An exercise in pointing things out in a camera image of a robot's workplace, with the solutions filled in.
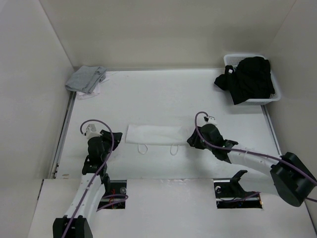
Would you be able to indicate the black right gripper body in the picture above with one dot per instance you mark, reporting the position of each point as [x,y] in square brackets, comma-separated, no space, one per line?
[198,144]

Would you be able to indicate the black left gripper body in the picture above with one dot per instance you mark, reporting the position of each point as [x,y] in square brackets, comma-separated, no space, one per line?
[106,140]

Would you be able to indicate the white tank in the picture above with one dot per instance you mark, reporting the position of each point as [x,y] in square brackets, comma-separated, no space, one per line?
[156,135]
[95,92]

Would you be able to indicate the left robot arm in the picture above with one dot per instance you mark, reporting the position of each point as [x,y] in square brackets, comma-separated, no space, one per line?
[94,183]

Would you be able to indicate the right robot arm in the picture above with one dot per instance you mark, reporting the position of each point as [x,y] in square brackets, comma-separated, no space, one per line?
[292,179]

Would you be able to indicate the folded white tank top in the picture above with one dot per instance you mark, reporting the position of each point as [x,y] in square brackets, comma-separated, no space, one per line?
[95,92]

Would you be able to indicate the black tank top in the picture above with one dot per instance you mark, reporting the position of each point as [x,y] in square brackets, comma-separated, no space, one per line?
[250,79]

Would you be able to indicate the folded grey tank top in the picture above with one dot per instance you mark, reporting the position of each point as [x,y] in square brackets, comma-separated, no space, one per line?
[86,78]

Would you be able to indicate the white plastic basket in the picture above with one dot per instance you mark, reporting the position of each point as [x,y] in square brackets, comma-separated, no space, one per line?
[234,59]

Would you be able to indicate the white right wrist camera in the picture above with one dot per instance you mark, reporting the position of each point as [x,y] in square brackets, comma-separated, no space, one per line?
[210,120]

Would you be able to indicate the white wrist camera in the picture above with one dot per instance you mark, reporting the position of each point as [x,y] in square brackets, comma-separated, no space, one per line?
[210,120]
[91,132]

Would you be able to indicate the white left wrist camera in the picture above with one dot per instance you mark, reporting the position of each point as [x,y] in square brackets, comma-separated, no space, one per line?
[91,132]

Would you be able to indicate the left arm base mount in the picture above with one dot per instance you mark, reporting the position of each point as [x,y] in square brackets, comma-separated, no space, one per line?
[114,196]

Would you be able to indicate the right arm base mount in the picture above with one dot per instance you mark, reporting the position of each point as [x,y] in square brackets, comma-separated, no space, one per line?
[229,194]

